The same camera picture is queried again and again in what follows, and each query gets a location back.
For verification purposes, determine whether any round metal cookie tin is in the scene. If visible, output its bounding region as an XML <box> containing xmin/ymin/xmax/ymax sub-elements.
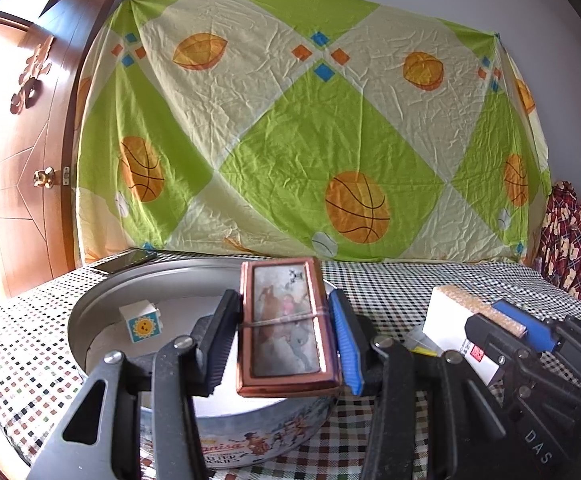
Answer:
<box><xmin>67</xmin><ymin>255</ymin><xmax>351</xmax><ymax>471</ymax></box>

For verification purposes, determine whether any white box with glitter edge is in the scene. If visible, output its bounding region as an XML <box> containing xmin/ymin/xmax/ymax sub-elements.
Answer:
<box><xmin>423</xmin><ymin>285</ymin><xmax>526</xmax><ymax>386</ymax></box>

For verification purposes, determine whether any red patterned cloth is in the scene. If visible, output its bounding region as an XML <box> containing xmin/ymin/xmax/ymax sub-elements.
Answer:
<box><xmin>535</xmin><ymin>179</ymin><xmax>581</xmax><ymax>311</ymax></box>

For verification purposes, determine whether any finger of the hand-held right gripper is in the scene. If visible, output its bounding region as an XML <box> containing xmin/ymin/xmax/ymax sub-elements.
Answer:
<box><xmin>465</xmin><ymin>312</ymin><xmax>571</xmax><ymax>411</ymax></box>
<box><xmin>493</xmin><ymin>299</ymin><xmax>581</xmax><ymax>366</ymax></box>

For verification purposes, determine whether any dark door ornament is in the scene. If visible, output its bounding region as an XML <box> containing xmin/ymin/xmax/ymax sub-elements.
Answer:
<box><xmin>10</xmin><ymin>35</ymin><xmax>54</xmax><ymax>113</ymax></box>

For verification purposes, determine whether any brown wooden door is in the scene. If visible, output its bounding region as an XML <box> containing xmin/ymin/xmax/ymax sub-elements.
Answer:
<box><xmin>0</xmin><ymin>0</ymin><xmax>138</xmax><ymax>301</ymax></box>

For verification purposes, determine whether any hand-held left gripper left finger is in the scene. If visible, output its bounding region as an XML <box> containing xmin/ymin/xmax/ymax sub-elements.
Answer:
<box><xmin>29</xmin><ymin>288</ymin><xmax>244</xmax><ymax>480</ymax></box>

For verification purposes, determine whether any black smartphone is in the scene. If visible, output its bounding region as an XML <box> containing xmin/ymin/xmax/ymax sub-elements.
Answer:
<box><xmin>89</xmin><ymin>249</ymin><xmax>158</xmax><ymax>275</ymax></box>

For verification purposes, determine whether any green ball-print bed sheet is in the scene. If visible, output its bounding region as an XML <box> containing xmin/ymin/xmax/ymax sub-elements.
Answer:
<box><xmin>73</xmin><ymin>0</ymin><xmax>551</xmax><ymax>266</ymax></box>

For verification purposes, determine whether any checkered tablecloth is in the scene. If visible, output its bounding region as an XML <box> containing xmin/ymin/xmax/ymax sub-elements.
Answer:
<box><xmin>0</xmin><ymin>247</ymin><xmax>581</xmax><ymax>480</ymax></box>

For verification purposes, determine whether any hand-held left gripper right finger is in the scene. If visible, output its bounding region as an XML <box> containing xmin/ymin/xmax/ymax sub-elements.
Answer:
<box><xmin>328</xmin><ymin>289</ymin><xmax>509</xmax><ymax>480</ymax></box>

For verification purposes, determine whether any white sticker toy block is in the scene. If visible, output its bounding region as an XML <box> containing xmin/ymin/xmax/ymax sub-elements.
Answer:
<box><xmin>122</xmin><ymin>301</ymin><xmax>164</xmax><ymax>343</ymax></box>

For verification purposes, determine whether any copper framed picture case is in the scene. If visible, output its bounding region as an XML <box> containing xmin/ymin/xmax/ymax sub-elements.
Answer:
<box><xmin>238</xmin><ymin>257</ymin><xmax>344</xmax><ymax>398</ymax></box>

